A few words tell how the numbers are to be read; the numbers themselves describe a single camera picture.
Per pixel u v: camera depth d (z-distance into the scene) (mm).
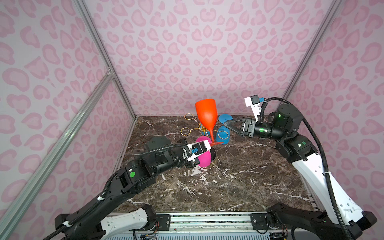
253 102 505
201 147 402
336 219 351
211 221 750
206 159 737
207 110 557
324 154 428
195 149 408
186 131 1105
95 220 368
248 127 482
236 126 495
